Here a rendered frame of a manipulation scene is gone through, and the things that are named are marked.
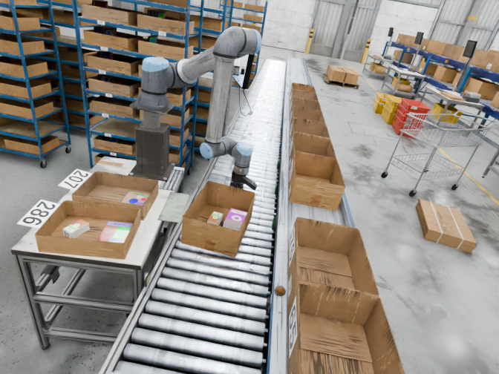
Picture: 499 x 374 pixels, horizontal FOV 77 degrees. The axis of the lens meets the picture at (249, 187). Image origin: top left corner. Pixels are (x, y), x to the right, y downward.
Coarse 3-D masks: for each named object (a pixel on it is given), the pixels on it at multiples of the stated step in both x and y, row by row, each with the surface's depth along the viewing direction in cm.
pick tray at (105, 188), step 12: (96, 180) 192; (108, 180) 193; (120, 180) 192; (132, 180) 192; (144, 180) 192; (156, 180) 191; (84, 192) 179; (96, 192) 186; (108, 192) 188; (120, 192) 190; (144, 192) 194; (156, 192) 190; (120, 204) 167; (132, 204) 167; (144, 204) 169; (144, 216) 172
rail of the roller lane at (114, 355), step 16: (240, 112) 377; (208, 176) 227; (176, 240) 164; (160, 256) 152; (160, 272) 144; (144, 288) 135; (144, 304) 128; (128, 320) 121; (128, 336) 115; (112, 352) 109; (112, 368) 105
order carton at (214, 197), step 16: (208, 192) 190; (224, 192) 188; (240, 192) 185; (192, 208) 166; (208, 208) 190; (224, 208) 193; (240, 208) 190; (192, 224) 154; (208, 224) 152; (192, 240) 159; (208, 240) 157; (224, 240) 154; (240, 240) 162
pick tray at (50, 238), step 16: (64, 208) 161; (80, 208) 164; (96, 208) 164; (112, 208) 164; (128, 208) 165; (48, 224) 148; (64, 224) 159; (96, 224) 162; (48, 240) 139; (64, 240) 139; (80, 240) 139; (96, 240) 140; (128, 240) 149; (96, 256) 144; (112, 256) 145
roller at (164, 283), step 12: (168, 288) 138; (180, 288) 138; (192, 288) 138; (204, 288) 139; (216, 288) 140; (216, 300) 139; (228, 300) 138; (240, 300) 138; (252, 300) 138; (264, 300) 138
